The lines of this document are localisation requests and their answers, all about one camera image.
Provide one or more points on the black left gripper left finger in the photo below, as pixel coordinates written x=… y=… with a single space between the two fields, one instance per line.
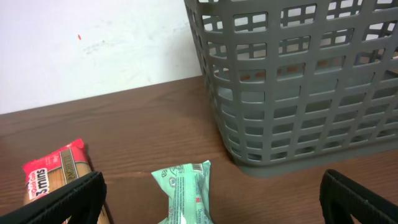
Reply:
x=80 y=201

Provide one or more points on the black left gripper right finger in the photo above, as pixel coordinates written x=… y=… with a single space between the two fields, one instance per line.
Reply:
x=343 y=200

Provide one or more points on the red spaghetti packet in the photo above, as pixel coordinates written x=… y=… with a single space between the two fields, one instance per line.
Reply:
x=59 y=168

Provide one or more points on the teal snack wrapper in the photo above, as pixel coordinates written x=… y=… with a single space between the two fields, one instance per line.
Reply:
x=187 y=187

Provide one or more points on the grey plastic lattice basket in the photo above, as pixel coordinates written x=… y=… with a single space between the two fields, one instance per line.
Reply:
x=298 y=83

